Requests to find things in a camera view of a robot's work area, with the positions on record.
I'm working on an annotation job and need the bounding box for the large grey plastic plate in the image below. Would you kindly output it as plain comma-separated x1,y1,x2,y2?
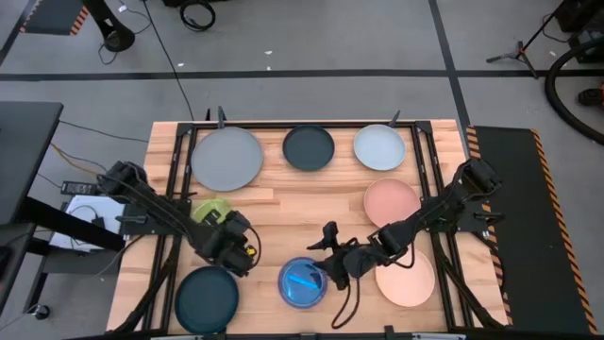
190,125,264,193

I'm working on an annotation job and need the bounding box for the black desk support beam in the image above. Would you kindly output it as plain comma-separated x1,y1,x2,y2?
18,195,127,253

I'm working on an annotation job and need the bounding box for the transparent green plastic plate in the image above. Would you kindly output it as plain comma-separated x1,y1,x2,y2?
191,196,233,226

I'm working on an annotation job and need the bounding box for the small hazard-striped black floor mat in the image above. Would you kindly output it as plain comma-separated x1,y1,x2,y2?
18,0,91,37

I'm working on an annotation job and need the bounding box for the black power adapter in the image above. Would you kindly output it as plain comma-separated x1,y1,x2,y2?
59,179,99,196

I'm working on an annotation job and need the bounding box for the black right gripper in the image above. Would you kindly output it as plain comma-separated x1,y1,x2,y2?
306,220,378,292

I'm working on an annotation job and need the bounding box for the long black floor cable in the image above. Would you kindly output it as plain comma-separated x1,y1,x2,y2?
141,0,195,122

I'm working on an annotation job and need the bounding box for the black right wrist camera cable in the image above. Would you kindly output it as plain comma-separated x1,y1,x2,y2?
329,278,362,331

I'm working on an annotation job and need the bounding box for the thick black hose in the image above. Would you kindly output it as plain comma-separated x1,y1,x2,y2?
544,37,604,146

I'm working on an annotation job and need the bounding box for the light grey plastic plate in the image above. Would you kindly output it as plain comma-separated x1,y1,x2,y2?
352,123,408,172

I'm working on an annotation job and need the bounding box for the black equipment case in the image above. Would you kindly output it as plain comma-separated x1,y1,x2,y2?
554,0,604,65

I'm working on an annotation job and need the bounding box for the black desk top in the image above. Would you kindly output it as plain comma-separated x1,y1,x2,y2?
0,100,65,227

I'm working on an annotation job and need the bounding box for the pale peach plastic plate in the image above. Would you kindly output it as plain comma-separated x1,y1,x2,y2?
375,247,437,309

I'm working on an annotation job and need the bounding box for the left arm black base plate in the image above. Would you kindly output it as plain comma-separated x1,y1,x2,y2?
118,197,193,236

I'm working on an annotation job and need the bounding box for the black orange floor device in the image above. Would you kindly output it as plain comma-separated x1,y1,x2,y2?
577,82,604,109

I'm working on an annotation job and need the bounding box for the dark teal plastic plate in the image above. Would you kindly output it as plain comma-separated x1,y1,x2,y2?
174,264,241,336

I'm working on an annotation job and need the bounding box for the black metal table frame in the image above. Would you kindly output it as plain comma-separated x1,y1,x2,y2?
110,120,513,337

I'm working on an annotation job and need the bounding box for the coiled black floor cable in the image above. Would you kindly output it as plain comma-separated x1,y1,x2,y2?
178,0,217,33

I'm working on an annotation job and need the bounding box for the salmon pink plastic plate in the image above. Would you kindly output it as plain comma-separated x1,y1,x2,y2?
362,177,422,230

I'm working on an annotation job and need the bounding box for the dark charcoal plastic plate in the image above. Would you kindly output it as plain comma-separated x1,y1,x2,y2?
281,124,336,173

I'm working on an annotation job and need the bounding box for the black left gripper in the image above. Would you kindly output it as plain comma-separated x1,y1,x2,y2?
210,211,260,279

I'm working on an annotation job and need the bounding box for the large hazard-striped black floor mat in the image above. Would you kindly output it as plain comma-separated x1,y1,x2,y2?
465,125,600,336

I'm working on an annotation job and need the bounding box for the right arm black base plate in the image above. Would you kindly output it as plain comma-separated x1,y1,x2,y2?
419,195,506,233

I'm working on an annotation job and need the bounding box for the transparent blue plastic plate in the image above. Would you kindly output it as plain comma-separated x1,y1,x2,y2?
277,256,329,311

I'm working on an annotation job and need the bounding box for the black tripod stand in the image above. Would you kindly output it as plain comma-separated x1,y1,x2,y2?
485,0,575,80

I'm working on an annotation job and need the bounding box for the black round-foot stand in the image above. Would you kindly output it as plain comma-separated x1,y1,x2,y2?
82,0,137,54

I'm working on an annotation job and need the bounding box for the white paper sheet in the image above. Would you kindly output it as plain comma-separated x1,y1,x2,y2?
49,195,128,251

